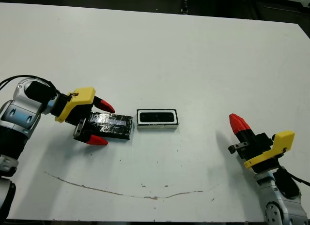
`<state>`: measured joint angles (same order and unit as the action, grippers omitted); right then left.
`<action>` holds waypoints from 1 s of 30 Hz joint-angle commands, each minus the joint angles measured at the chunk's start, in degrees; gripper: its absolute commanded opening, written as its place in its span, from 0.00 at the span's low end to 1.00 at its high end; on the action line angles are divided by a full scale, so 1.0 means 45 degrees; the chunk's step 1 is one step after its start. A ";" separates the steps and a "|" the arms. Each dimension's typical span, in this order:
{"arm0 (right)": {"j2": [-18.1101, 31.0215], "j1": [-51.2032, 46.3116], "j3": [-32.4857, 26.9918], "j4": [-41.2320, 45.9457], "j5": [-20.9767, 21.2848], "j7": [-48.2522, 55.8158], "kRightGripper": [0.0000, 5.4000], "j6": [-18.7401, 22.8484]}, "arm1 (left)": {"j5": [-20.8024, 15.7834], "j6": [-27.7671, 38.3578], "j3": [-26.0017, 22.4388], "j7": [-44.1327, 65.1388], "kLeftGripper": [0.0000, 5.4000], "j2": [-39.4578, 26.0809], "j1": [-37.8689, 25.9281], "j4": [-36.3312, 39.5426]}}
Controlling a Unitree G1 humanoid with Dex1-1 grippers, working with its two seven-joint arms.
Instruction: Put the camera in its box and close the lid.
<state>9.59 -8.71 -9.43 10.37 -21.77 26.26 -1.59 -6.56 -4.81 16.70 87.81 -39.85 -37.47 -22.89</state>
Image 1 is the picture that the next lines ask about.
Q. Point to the white camera box base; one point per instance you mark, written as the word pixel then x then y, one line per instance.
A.
pixel 157 126

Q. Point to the black and yellow right gripper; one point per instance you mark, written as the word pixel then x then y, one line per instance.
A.
pixel 261 147

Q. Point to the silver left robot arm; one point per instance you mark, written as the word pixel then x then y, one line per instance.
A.
pixel 17 113

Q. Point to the small black camera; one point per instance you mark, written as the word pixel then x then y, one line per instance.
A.
pixel 157 116

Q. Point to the black and yellow left gripper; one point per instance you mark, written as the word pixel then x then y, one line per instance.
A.
pixel 77 99

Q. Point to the black rectangular box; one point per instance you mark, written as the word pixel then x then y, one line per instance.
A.
pixel 113 125

